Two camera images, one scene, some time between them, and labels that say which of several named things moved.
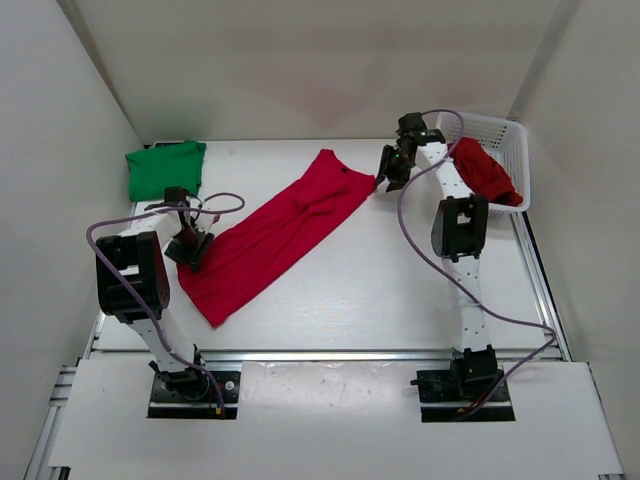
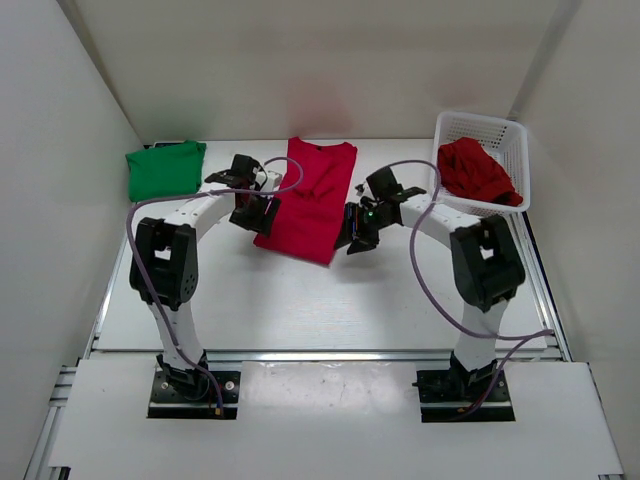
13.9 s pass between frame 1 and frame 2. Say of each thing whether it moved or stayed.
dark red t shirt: stayed
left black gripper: moved
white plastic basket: stayed
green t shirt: stayed
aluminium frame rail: stayed
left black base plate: stayed
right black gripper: moved
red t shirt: moved
